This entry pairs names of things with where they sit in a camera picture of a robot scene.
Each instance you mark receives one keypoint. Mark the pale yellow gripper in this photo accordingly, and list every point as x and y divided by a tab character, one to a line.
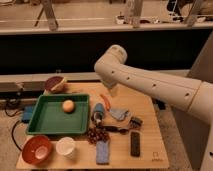
113	91

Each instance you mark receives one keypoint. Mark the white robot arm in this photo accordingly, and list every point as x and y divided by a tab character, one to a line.
190	95

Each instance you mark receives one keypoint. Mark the green plastic tray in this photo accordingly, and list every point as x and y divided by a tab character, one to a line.
49	118

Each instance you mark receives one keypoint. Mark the orange carrot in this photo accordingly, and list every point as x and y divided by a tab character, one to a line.
106	101

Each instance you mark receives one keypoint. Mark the light blue cloth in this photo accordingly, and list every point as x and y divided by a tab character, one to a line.
119	114

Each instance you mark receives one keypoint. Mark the bunch of dark grapes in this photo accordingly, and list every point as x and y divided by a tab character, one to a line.
95	134

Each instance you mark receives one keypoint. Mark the orange round fruit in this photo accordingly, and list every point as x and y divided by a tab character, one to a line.
68	106

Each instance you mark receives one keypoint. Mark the black remote control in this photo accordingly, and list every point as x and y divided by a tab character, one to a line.
135	144

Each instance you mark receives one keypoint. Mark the blue sponge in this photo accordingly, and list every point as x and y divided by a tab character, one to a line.
102	152

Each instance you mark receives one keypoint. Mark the dark red bowl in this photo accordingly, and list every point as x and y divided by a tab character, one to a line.
48	84

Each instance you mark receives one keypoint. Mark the white plastic cup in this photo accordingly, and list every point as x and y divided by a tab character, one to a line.
66	147

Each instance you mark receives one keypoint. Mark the blue box on floor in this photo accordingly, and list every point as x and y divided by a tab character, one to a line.
27	114

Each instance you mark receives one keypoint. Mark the red plastic bowl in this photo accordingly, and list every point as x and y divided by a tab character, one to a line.
37	149

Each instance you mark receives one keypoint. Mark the black handled tool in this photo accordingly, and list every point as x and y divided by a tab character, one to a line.
115	129

